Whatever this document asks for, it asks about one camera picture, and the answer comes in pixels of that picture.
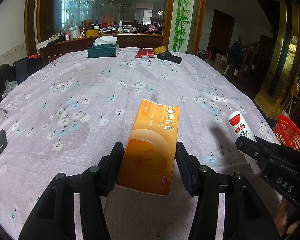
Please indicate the person's right hand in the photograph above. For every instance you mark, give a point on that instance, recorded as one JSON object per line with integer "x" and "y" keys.
{"x": 280, "y": 219}

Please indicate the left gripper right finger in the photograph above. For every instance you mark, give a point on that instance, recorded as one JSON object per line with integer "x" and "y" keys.
{"x": 245, "y": 215}

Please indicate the teal tissue box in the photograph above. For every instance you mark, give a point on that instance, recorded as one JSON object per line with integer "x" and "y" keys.
{"x": 105, "y": 46}

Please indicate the clear plastic bag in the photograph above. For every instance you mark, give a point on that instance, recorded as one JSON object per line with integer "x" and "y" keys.
{"x": 9, "y": 86}

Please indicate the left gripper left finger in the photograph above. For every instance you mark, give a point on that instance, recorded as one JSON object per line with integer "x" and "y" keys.
{"x": 53, "y": 216}

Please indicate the lilac floral tablecloth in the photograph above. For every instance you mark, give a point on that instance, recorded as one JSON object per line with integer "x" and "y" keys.
{"x": 68, "y": 115}

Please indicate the red flat packet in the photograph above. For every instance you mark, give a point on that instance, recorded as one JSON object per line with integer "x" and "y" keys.
{"x": 145, "y": 52}

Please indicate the orange medicine box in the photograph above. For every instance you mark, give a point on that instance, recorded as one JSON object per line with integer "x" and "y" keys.
{"x": 148, "y": 162}

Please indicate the black pouch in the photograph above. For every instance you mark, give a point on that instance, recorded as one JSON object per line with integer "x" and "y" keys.
{"x": 167, "y": 56}

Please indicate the red plastic basket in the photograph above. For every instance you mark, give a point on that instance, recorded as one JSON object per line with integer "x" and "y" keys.
{"x": 287, "y": 132}

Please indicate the dark blue bag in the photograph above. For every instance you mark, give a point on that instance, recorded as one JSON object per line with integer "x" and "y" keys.
{"x": 26, "y": 67}

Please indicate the wooden counter ledge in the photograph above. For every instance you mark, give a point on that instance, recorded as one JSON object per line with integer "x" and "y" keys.
{"x": 51, "y": 52}

